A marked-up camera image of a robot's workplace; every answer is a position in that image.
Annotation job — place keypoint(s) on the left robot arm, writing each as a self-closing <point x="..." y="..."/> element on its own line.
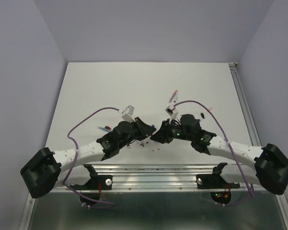
<point x="47" y="169"/>

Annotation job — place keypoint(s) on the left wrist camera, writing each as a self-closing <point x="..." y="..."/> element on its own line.
<point x="127" y="114"/>

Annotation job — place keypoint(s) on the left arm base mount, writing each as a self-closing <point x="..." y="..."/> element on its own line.
<point x="97" y="181"/>

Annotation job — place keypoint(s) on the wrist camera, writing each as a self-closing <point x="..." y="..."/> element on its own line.
<point x="127" y="114"/>
<point x="172" y="112"/>

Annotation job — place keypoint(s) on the aluminium rail frame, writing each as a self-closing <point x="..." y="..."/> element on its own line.
<point x="152" y="189"/>

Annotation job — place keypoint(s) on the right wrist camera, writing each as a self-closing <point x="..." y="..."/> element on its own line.
<point x="172" y="112"/>

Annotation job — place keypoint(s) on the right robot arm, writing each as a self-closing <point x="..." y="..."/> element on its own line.
<point x="266" y="166"/>

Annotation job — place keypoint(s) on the pink highlighter pen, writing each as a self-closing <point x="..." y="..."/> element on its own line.
<point x="172" y="97"/>

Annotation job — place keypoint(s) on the light blue highlighter pen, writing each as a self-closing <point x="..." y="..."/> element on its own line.
<point x="104" y="129"/>

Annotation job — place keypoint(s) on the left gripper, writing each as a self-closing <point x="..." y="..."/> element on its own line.
<point x="144" y="130"/>

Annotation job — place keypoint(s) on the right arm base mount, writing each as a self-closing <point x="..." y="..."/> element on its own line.
<point x="214" y="180"/>

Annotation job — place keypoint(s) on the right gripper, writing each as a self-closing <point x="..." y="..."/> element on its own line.
<point x="162" y="135"/>

